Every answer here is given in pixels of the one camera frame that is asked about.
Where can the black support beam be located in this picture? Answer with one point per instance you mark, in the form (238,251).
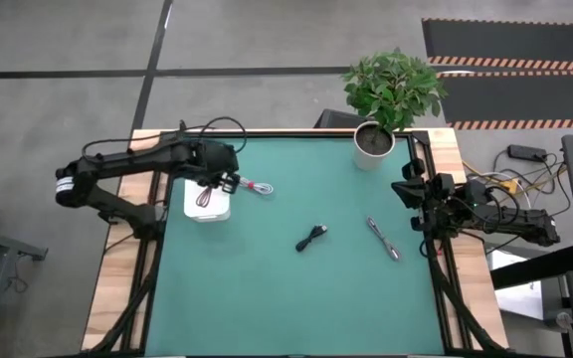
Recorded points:
(540,266)

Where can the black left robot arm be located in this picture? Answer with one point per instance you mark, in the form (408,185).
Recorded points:
(117,161)

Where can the white plant pot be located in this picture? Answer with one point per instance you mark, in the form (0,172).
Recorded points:
(366,159)

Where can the black box behind table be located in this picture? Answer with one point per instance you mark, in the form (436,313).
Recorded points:
(336,119)

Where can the white plastic bin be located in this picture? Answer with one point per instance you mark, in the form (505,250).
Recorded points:
(214,211)

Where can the black power adapter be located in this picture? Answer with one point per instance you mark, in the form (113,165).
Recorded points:
(526,152)

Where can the black mat orange hazard stripes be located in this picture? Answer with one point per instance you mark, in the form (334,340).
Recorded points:
(515,97)
(515,40)

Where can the white sheet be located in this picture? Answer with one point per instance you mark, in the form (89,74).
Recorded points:
(520,301)

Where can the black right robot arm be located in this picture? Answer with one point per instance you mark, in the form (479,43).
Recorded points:
(515,221)

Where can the green table mat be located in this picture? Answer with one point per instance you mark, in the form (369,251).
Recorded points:
(266,298)

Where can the black aluminium table frame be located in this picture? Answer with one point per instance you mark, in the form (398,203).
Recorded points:
(291,133)

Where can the green leafy plant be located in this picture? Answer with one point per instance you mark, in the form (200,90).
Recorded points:
(391,89)

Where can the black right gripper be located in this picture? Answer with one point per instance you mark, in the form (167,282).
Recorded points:
(433,194)

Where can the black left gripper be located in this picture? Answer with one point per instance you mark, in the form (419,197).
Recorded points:
(217,159)

